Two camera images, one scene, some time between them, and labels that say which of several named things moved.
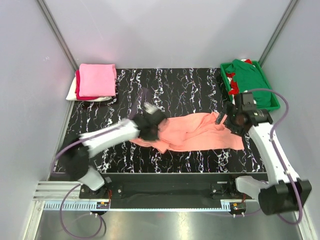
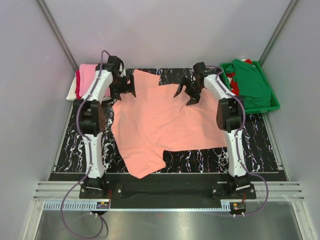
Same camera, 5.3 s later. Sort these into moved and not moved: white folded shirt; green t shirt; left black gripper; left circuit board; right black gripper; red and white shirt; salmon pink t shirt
Moved: right black gripper; left black gripper; salmon pink t shirt
Not moved: red and white shirt; green t shirt; white folded shirt; left circuit board
